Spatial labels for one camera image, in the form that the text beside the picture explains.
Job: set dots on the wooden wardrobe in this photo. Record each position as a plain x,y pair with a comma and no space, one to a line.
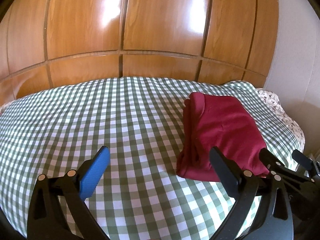
150,17

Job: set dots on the dark red garment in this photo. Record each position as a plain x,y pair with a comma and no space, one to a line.
225,130

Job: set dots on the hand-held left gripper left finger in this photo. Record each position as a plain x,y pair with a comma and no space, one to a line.
96,171

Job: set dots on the floral bed sheet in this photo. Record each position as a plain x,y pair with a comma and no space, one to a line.
280,107

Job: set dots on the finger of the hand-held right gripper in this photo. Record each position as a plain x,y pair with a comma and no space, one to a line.
268,158
302,160

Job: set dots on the green checked bed cover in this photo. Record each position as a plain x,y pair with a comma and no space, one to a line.
100,117

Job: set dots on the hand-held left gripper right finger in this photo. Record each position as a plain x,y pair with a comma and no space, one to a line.
223,172

